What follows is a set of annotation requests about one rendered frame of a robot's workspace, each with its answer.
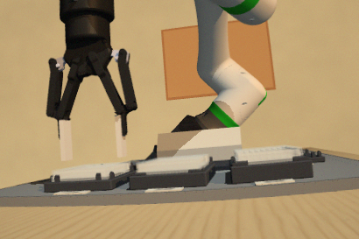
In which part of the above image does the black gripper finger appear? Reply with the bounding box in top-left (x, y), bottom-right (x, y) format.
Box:
top-left (88, 48), bottom-right (137, 158)
top-left (46, 53), bottom-right (83, 161)

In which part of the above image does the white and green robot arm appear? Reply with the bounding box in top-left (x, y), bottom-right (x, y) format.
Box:
top-left (60, 0), bottom-right (277, 130)

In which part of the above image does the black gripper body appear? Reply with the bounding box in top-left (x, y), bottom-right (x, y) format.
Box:
top-left (64, 16), bottom-right (113, 77)

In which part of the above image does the beige button panel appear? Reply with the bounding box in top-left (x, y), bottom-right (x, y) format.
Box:
top-left (151, 127), bottom-right (243, 161)

